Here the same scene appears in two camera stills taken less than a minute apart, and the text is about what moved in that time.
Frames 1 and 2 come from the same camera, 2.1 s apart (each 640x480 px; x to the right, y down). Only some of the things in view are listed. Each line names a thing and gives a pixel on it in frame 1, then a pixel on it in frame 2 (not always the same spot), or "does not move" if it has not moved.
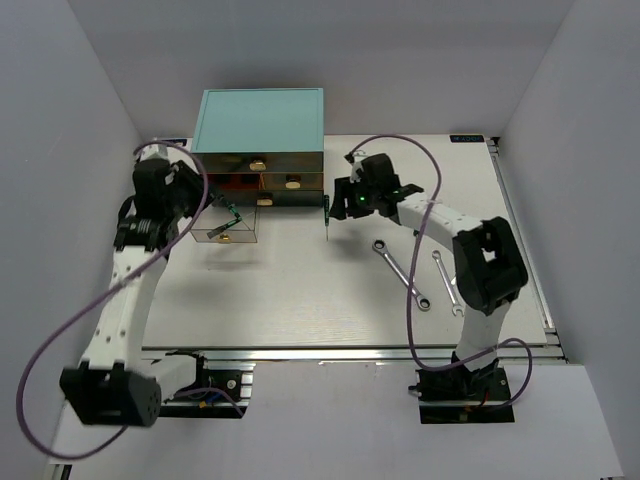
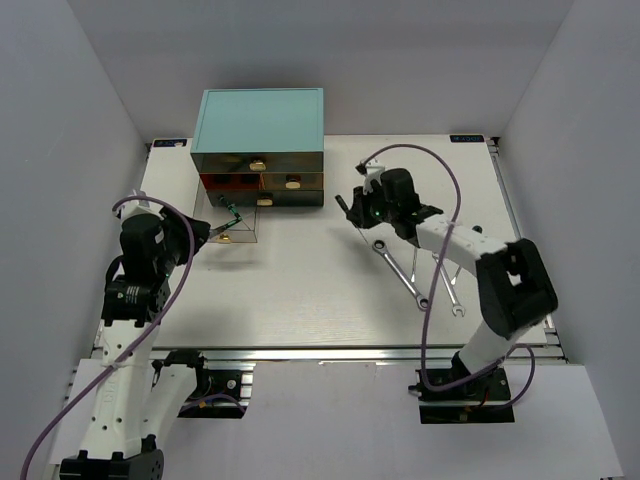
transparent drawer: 292,180 does not move
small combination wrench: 456,308 does not move
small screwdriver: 212,233 does not move
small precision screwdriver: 327,213 to 360,232
